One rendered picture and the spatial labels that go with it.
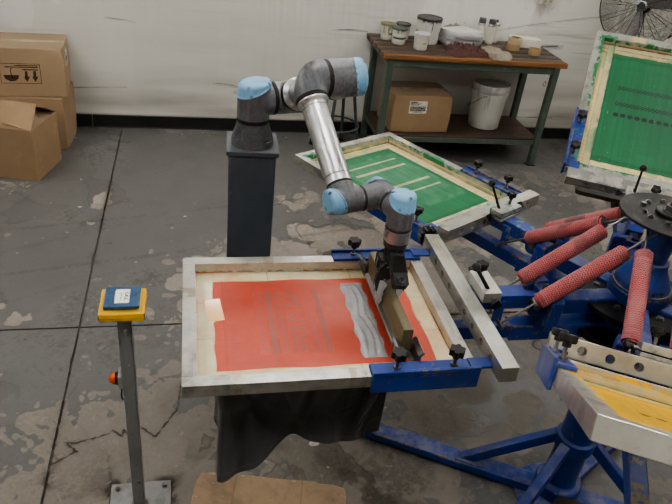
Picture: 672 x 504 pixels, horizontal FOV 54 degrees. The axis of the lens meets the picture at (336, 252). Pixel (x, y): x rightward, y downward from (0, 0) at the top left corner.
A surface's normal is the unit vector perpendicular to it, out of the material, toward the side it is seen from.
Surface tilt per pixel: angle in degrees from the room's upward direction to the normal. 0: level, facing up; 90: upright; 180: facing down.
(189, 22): 90
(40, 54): 88
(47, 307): 0
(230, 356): 0
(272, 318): 0
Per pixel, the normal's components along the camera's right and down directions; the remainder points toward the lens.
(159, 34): 0.18, 0.54
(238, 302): 0.11, -0.84
